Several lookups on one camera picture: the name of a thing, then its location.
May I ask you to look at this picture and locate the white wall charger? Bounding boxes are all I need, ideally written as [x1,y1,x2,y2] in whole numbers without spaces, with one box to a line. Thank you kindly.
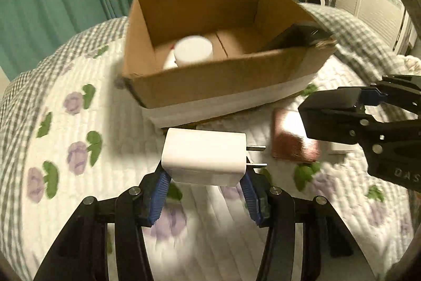
[161,128,267,187]

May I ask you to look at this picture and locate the black 65W charger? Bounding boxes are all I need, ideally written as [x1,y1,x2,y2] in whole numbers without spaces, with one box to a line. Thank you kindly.
[260,22,335,51]

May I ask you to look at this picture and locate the brown cardboard box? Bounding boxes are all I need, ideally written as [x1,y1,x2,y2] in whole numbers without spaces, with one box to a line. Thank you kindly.
[122,0,336,128]

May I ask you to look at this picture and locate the white squeeze bottle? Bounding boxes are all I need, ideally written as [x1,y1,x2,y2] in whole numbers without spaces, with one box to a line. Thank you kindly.
[163,36,213,70]

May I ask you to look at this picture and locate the cream quilted jacket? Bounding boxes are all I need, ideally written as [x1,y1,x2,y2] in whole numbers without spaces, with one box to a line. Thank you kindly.
[397,55,421,76]

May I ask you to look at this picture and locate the white floral quilted pad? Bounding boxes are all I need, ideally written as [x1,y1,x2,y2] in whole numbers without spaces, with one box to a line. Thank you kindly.
[16,37,415,281]

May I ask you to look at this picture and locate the pink patterned card box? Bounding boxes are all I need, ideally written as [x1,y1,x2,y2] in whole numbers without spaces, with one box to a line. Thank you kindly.
[271,108,320,163]

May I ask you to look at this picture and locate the grey checkered duvet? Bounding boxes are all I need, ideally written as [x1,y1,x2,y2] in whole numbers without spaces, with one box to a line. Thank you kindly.
[0,2,421,281]

